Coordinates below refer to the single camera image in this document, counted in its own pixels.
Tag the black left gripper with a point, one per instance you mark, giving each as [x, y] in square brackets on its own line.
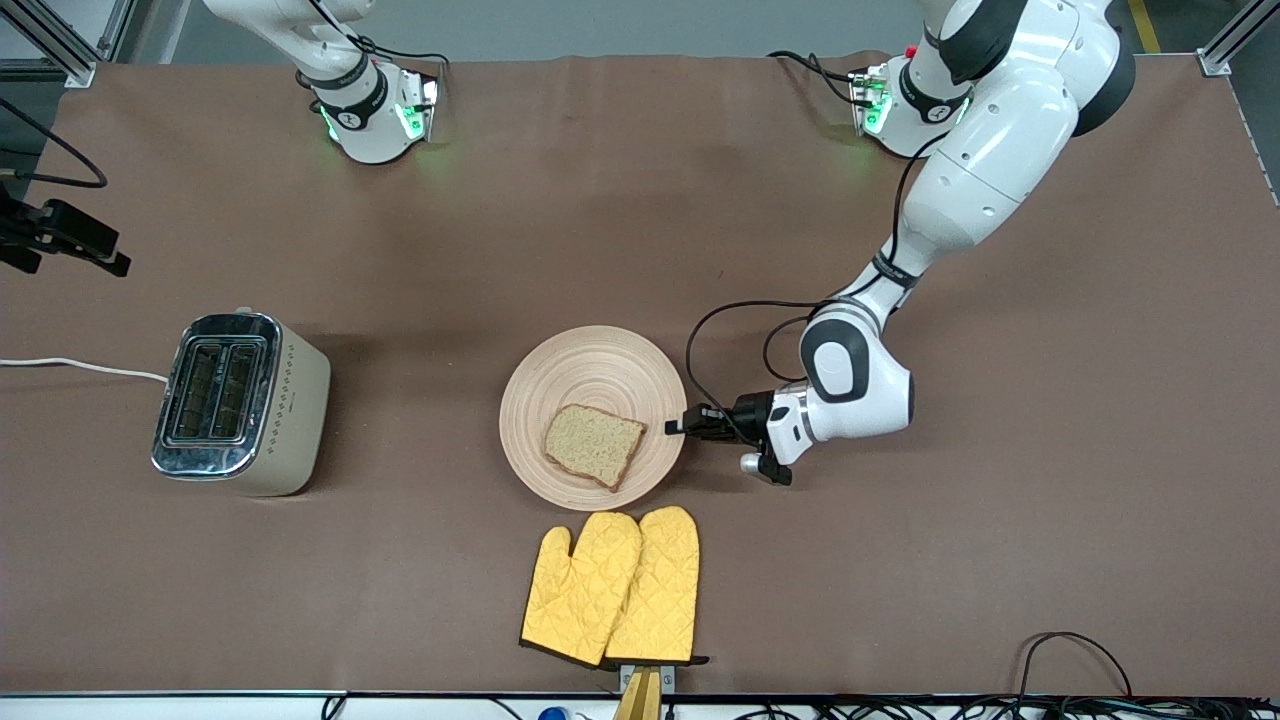
[748, 413]

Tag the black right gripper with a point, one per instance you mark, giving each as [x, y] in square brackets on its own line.
[62, 226]

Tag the brown bread slice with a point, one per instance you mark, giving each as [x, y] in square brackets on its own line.
[595, 445]

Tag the round wooden plate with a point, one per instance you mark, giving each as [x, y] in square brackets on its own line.
[590, 365]

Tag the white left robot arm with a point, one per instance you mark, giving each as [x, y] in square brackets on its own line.
[1000, 130]

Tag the beige chrome two-slot toaster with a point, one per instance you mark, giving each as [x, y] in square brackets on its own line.
[290, 420]

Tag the yellow quilted oven mitt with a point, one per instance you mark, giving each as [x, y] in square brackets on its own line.
[575, 590]
[660, 590]

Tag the aluminium frame profile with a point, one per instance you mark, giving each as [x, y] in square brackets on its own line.
[1215, 62]
[75, 66]

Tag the wooden clamp with metal bracket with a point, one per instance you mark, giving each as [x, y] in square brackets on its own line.
[640, 695]

